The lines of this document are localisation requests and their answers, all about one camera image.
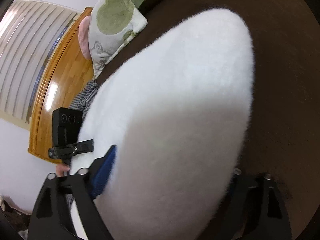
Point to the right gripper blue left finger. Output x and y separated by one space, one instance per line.
51 217

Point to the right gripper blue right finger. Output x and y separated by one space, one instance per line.
253 208

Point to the white fluffy cardigan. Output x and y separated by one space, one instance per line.
177 113

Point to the person left hand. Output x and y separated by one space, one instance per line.
62 170

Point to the grey striped garment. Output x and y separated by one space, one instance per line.
83 99

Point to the wooden headboard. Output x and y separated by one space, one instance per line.
64 76

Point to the pink pillow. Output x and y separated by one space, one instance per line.
83 36

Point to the white window blinds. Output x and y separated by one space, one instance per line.
30 32

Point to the white green fleece pillow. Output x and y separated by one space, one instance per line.
114 24

